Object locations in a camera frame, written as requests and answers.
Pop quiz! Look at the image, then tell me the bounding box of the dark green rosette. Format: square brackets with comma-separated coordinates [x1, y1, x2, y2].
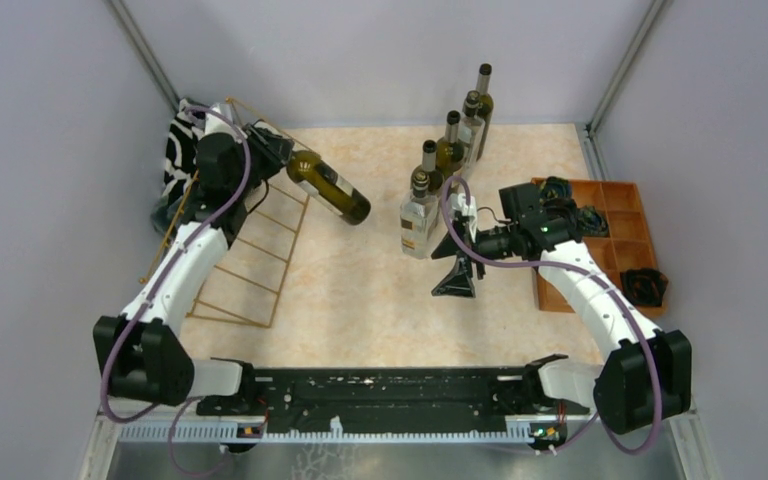
[576, 205, 610, 238]

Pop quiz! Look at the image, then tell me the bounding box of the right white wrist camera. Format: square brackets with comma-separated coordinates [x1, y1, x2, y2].
[449, 193, 478, 245]

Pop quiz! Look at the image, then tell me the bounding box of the olive green wine bottle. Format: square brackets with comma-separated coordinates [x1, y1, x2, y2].
[436, 110, 465, 179]

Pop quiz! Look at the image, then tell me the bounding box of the dark rosette back compartment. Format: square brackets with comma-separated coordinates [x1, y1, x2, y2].
[538, 176, 572, 202]

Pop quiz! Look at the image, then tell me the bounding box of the grey green fluffy cloth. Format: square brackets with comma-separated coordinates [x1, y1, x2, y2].
[150, 196, 181, 235]

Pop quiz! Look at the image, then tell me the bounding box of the black rosette middle tray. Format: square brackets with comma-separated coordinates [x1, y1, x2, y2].
[543, 197, 578, 230]

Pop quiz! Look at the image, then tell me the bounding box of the zebra pattern cloth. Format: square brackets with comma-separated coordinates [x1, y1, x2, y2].
[161, 97, 206, 206]

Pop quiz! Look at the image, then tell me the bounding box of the dark labelled wine bottle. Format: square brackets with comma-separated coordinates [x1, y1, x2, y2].
[416, 139, 444, 195]

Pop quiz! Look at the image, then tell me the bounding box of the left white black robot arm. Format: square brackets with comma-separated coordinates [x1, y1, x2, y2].
[93, 103, 295, 415]

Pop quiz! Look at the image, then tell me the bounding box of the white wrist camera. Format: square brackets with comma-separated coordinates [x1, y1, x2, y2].
[186, 103, 237, 138]
[449, 193, 478, 245]

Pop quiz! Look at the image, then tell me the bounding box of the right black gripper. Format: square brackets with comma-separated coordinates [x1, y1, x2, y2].
[432, 217, 519, 297]

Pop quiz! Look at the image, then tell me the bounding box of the orange compartment tray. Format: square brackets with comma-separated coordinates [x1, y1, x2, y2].
[569, 179, 666, 318]

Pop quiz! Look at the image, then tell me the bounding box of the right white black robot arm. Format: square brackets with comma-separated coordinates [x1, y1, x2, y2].
[431, 177, 692, 435]

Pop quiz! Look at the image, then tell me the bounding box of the dark green wine bottle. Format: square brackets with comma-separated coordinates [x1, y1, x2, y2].
[285, 150, 371, 226]

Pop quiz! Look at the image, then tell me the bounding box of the green bottle grey capsule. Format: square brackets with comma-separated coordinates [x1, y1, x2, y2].
[475, 63, 494, 160]

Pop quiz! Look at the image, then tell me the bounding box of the grey slotted cable duct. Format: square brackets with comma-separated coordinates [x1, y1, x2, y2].
[118, 418, 550, 445]

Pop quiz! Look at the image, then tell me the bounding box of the black rosette front compartment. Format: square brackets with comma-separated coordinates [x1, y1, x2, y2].
[620, 268, 669, 307]

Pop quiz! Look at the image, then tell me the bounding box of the clear glass liquor bottle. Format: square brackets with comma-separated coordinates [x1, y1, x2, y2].
[400, 170, 439, 259]

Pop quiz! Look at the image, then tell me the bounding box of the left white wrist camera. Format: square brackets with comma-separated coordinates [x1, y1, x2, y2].
[186, 103, 237, 138]

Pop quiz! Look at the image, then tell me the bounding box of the clear tall glass bottle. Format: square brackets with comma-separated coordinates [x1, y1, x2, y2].
[459, 90, 485, 179]

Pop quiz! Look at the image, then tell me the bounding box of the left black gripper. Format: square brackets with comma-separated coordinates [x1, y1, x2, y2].
[232, 121, 294, 199]

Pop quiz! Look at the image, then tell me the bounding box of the gold wire wine rack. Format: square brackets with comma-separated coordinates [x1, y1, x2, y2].
[141, 100, 308, 328]

